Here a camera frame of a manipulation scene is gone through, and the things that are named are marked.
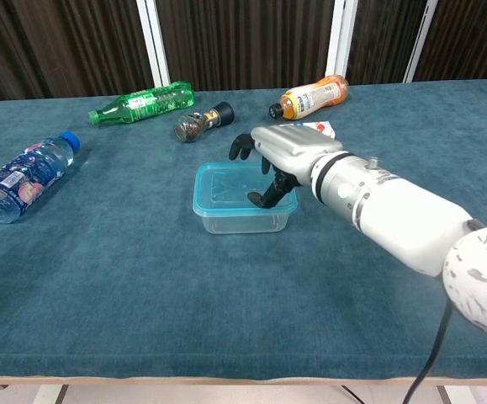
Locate orange tea bottle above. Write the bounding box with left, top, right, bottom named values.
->
left=268, top=74, right=350, bottom=122

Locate blue-capped water bottle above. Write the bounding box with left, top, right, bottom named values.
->
left=0, top=130, right=82, bottom=225

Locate green plastic soda bottle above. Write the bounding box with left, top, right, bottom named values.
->
left=87, top=81, right=196, bottom=126

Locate teal velvet tablecloth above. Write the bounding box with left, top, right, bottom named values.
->
left=0, top=78, right=487, bottom=382

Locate blue transparent container lid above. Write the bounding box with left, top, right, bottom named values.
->
left=192, top=162, right=299, bottom=216

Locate dark brown slatted partition panel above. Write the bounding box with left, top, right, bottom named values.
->
left=346, top=0, right=428, bottom=87
left=0, top=0, right=155, bottom=104
left=154, top=0, right=336, bottom=93
left=413, top=0, right=487, bottom=83

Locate white milk bottle blue label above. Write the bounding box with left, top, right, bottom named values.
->
left=276, top=120, right=337, bottom=141

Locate clear plastic food container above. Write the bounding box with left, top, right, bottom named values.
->
left=195, top=205, right=297, bottom=236

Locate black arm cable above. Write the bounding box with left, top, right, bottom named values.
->
left=402, top=300, right=453, bottom=404

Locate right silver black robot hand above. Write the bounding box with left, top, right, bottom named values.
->
left=229, top=125, right=344, bottom=210

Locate glass pepper grinder black cap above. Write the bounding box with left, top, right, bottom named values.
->
left=173, top=101, right=236, bottom=144

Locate white partition frame post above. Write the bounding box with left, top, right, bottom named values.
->
left=325, top=0, right=358, bottom=77
left=402, top=0, right=438, bottom=83
left=135, top=0, right=172, bottom=88

